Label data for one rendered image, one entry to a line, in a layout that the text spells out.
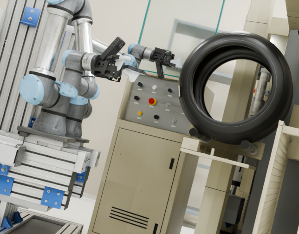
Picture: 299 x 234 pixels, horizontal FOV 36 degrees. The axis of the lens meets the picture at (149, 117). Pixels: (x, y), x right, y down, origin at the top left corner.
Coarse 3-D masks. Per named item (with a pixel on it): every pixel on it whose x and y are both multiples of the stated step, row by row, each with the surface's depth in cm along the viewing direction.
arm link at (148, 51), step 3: (147, 48) 267; (150, 48) 267; (144, 51) 266; (147, 51) 265; (150, 51) 265; (144, 54) 266; (147, 54) 265; (150, 54) 265; (144, 57) 267; (147, 57) 266; (147, 60) 268
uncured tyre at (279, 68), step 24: (216, 48) 244; (240, 48) 266; (264, 48) 235; (192, 72) 245; (288, 72) 233; (192, 96) 243; (288, 96) 232; (192, 120) 245; (216, 120) 237; (264, 120) 230
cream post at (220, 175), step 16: (256, 0) 281; (272, 0) 278; (256, 16) 280; (272, 16) 289; (256, 32) 278; (240, 64) 279; (256, 64) 276; (240, 80) 277; (256, 80) 286; (240, 96) 276; (224, 112) 278; (240, 112) 275; (208, 176) 276; (224, 176) 272; (208, 192) 274; (224, 192) 271; (208, 208) 273; (224, 208) 278; (208, 224) 272
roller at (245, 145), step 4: (244, 140) 235; (240, 144) 236; (244, 144) 235; (248, 144) 234; (252, 144) 248; (244, 148) 235; (248, 148) 237; (252, 148) 247; (256, 148) 265; (252, 152) 261
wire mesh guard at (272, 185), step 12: (276, 132) 182; (276, 144) 181; (288, 144) 254; (276, 156) 197; (276, 168) 211; (276, 180) 228; (264, 192) 180; (276, 192) 247; (264, 204) 193; (276, 204) 262; (264, 216) 207; (264, 228) 223
